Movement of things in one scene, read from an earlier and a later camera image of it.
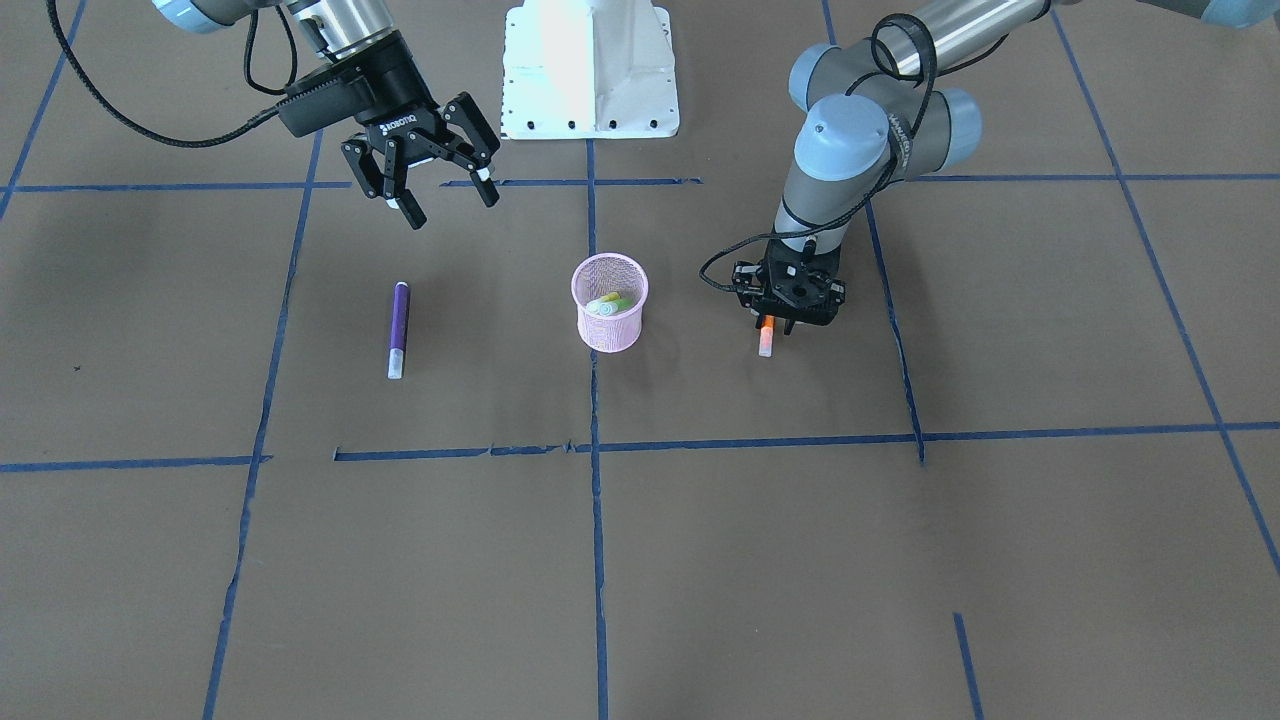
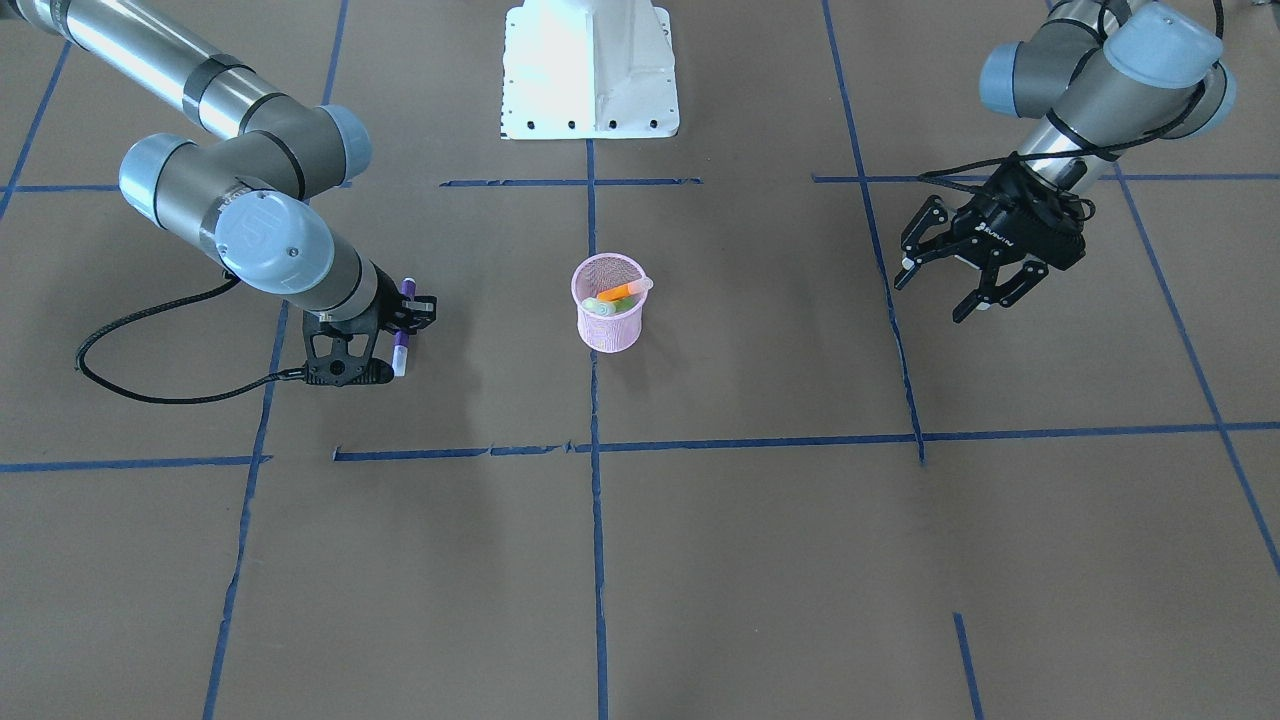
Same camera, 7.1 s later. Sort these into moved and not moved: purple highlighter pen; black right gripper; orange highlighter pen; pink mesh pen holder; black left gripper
Moved: black left gripper; orange highlighter pen; black right gripper
Not moved: pink mesh pen holder; purple highlighter pen
